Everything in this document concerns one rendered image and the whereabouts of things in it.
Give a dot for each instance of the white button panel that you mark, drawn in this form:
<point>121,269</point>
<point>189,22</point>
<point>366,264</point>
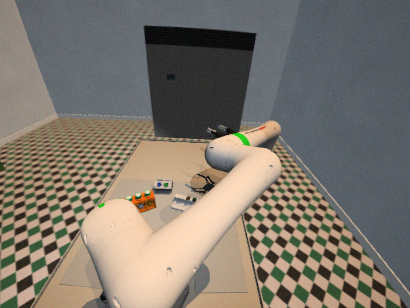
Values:
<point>163,186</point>

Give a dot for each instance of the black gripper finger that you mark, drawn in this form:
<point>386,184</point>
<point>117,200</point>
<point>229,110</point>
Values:
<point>216,133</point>
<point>227,130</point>

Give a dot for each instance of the orange rectangular tube rack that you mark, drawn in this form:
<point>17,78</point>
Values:
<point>143,200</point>

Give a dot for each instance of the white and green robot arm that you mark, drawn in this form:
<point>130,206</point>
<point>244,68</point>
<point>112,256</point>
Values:
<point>141,268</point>

